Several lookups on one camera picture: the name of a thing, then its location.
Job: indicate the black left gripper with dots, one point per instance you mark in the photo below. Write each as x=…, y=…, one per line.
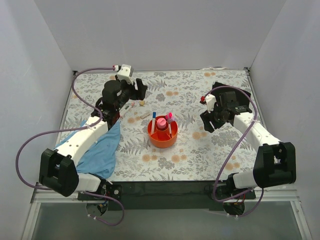
x=135, y=87

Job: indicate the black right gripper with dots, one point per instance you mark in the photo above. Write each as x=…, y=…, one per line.
x=211, y=118

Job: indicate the blue capped marker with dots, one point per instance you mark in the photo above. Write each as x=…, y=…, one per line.
x=153, y=122

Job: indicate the pink capped glue bottle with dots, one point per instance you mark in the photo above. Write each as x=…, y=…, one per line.
x=161, y=124

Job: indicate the silver pen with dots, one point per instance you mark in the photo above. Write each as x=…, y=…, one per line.
x=170, y=129

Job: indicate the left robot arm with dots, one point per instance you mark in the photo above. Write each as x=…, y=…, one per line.
x=58, y=167

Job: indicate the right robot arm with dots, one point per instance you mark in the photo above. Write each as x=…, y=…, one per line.
x=275, y=161

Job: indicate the green capped marker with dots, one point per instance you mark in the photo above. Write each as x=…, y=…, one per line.
x=124, y=112

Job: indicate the black folded cloth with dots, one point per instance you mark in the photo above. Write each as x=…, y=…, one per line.
x=226, y=94

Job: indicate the orange round divided organizer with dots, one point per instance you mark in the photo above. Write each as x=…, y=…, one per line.
x=163, y=138

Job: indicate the light blue cloth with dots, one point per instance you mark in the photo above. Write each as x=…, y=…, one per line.
x=100, y=158

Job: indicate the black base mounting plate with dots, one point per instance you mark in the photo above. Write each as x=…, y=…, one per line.
x=161, y=203

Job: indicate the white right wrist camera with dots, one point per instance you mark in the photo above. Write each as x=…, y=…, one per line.
x=210, y=101

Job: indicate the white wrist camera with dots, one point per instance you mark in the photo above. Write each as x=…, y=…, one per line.
x=210, y=101
x=124, y=73

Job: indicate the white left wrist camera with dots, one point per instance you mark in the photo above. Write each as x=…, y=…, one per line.
x=124, y=73

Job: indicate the aluminium front rail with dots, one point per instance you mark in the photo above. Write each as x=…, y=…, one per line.
x=283, y=193

